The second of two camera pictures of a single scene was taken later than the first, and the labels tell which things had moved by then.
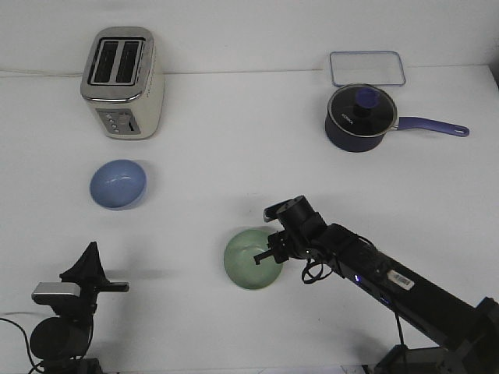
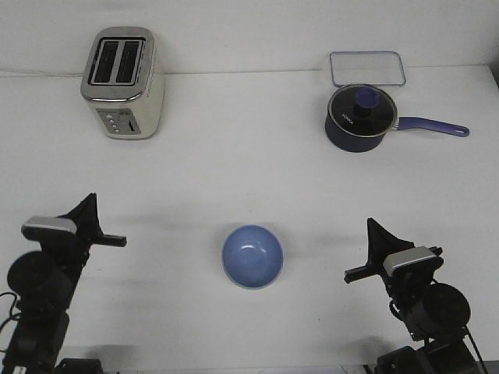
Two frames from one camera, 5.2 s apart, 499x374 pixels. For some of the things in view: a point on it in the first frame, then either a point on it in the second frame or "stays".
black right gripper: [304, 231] → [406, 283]
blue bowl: [118, 185] → [252, 255]
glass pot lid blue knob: [362, 109] stays
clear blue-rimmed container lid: [376, 68] stays
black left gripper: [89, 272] → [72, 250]
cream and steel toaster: [123, 82] stays
